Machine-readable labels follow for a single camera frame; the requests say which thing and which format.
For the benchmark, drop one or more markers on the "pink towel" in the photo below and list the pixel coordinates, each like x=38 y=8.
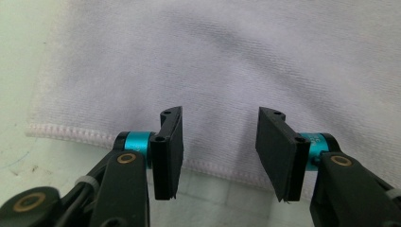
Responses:
x=220 y=63

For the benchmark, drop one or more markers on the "white grid mat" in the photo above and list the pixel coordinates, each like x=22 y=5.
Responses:
x=19 y=94

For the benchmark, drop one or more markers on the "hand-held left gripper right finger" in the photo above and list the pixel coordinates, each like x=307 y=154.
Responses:
x=277 y=151

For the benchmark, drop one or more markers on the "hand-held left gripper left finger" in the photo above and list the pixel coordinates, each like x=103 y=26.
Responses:
x=167 y=157

